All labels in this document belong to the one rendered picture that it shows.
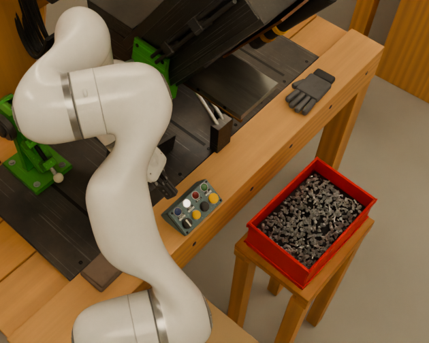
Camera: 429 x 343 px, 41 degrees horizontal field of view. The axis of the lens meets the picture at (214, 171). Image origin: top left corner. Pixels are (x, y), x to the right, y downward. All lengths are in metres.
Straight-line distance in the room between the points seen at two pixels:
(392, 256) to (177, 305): 1.83
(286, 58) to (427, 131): 1.34
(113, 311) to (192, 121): 0.92
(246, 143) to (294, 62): 0.39
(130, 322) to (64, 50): 0.44
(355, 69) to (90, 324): 1.34
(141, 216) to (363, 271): 1.81
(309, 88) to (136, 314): 1.11
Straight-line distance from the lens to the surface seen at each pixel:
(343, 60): 2.02
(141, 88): 0.83
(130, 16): 1.59
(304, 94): 1.85
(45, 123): 0.83
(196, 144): 1.71
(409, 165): 2.97
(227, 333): 1.39
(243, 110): 1.50
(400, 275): 2.64
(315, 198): 1.65
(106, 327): 0.96
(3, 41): 1.58
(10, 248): 1.62
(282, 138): 1.75
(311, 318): 2.39
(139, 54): 1.48
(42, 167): 1.60
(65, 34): 0.92
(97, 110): 0.83
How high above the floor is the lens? 2.25
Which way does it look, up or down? 55 degrees down
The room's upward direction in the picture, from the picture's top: 3 degrees clockwise
